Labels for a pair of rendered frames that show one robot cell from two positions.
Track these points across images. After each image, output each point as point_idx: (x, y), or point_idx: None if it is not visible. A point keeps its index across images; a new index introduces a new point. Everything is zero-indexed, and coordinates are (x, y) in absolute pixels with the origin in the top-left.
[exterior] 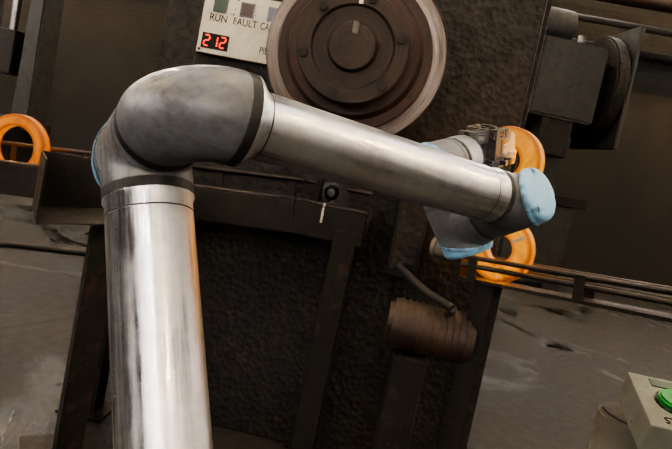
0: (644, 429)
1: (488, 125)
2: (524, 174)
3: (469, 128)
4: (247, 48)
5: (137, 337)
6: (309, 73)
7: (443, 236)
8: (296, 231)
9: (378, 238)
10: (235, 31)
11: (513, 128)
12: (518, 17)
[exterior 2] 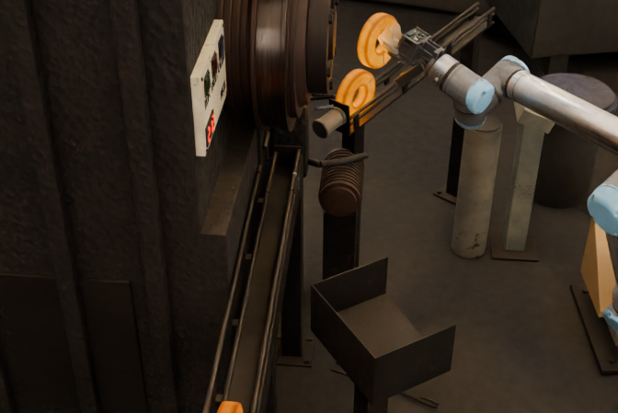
0: (551, 125)
1: (414, 33)
2: (524, 64)
3: (417, 44)
4: (217, 105)
5: None
6: (327, 85)
7: (480, 120)
8: (296, 213)
9: (268, 162)
10: (212, 97)
11: (383, 17)
12: None
